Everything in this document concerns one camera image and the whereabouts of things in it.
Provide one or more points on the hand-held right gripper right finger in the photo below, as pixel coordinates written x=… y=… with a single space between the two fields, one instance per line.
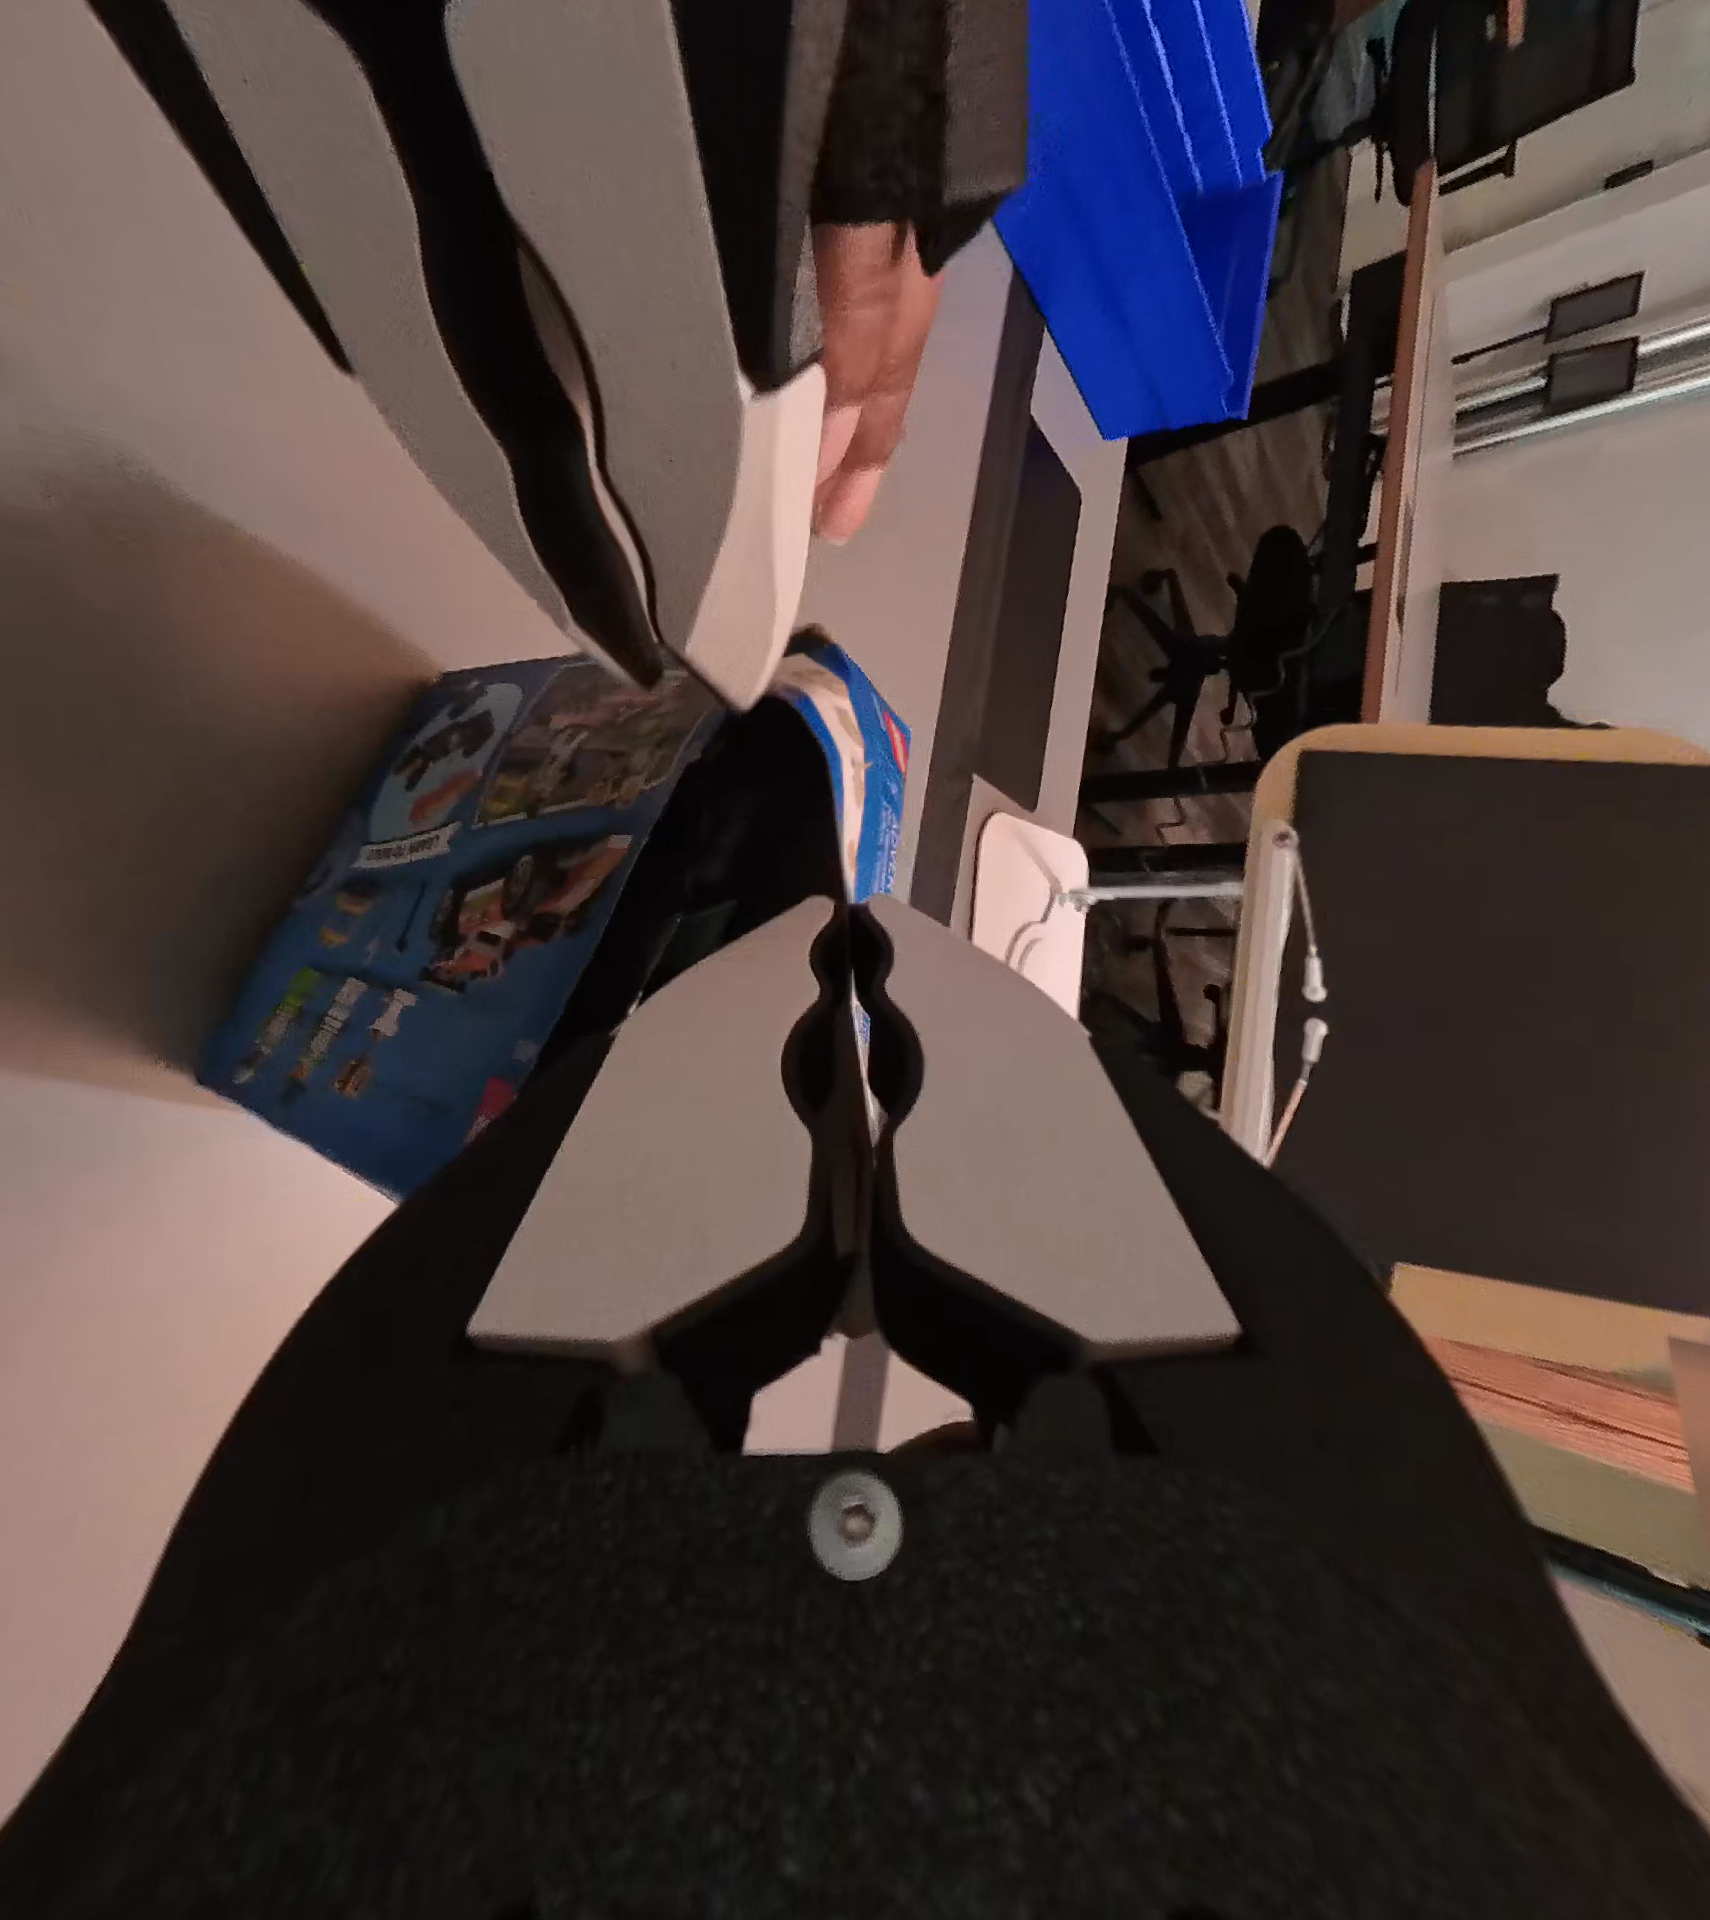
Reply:
x=1051 y=1200

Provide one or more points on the black wall box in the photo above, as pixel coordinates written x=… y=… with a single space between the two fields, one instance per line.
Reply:
x=1591 y=316

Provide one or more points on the light wooden table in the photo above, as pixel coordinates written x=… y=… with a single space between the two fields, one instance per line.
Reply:
x=1576 y=1396

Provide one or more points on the person's left hand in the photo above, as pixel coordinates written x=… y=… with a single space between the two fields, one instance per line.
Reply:
x=881 y=360

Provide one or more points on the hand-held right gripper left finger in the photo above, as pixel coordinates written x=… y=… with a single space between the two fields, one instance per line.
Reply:
x=661 y=1200

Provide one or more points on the blue lego set box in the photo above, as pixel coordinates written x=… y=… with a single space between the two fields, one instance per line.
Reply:
x=436 y=871

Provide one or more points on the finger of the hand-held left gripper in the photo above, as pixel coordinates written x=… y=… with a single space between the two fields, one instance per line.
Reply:
x=647 y=271
x=390 y=210

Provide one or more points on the blue plastic bin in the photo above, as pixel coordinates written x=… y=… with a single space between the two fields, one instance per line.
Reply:
x=1156 y=210

